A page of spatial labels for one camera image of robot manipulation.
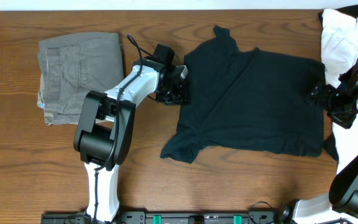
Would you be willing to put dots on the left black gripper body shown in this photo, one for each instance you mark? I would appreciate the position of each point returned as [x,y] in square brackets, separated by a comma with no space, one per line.
[173,94]

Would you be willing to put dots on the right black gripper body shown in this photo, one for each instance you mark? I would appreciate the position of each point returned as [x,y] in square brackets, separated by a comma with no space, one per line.
[339,106]

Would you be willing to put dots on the black t-shirt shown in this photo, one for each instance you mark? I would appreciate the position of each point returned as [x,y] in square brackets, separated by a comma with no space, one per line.
[251,100]

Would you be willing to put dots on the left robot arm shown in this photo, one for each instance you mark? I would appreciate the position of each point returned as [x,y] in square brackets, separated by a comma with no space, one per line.
[105,128]

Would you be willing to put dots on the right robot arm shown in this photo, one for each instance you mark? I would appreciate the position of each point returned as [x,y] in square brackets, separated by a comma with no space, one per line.
[339,205]

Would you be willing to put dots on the white garment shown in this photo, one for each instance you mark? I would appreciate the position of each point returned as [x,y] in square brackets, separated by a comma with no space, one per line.
[339,44]

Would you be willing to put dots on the folded grey khaki pants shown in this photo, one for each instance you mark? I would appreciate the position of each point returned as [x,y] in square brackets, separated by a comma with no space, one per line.
[71,66]

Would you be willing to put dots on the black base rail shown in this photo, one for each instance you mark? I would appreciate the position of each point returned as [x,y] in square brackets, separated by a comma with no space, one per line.
[168,218]

